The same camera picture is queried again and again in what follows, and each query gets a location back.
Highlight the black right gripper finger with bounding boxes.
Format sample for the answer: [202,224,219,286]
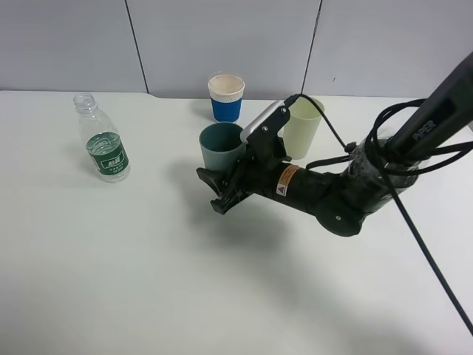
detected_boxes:
[210,187,253,214]
[196,167,230,195]

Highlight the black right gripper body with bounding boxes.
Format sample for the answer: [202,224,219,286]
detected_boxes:
[228,106,344,214]

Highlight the teal plastic cup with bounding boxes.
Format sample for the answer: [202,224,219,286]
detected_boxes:
[199,122,246,172]

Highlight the clear plastic water bottle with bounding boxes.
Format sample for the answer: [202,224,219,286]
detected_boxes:
[73,93,131,183]

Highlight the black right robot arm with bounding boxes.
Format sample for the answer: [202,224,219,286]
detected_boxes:
[197,57,472,237]

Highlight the pale green plastic cup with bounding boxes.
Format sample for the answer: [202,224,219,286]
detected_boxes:
[282,97,324,160]

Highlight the blue sleeved paper cup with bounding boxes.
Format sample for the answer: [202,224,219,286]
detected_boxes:
[208,74,245,123]

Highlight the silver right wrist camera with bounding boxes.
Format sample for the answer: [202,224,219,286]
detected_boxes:
[239,100,285,144]

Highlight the black right camera cable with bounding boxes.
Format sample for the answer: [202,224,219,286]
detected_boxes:
[286,93,473,334]

